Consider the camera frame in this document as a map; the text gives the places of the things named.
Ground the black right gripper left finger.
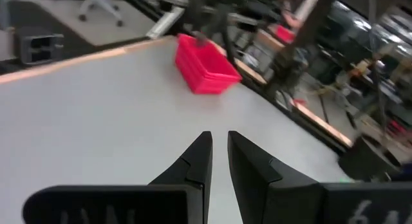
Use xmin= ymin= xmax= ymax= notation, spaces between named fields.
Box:
xmin=147 ymin=131 xmax=214 ymax=224

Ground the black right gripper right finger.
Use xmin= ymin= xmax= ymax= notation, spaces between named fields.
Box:
xmin=227 ymin=130 xmax=325 ymax=224

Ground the dark grey slotted block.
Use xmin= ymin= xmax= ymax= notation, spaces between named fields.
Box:
xmin=14 ymin=26 xmax=65 ymax=66

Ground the red background bin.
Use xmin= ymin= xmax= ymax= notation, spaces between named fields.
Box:
xmin=275 ymin=23 xmax=297 ymax=44

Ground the white office chair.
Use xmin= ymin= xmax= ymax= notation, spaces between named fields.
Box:
xmin=77 ymin=0 xmax=125 ymax=28

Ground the silver metal bar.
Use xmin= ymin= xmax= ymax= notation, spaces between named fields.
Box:
xmin=145 ymin=5 xmax=187 ymax=41

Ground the red plastic basket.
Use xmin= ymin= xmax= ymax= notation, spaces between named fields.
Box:
xmin=175 ymin=33 xmax=243 ymax=84
xmin=174 ymin=53 xmax=241 ymax=95

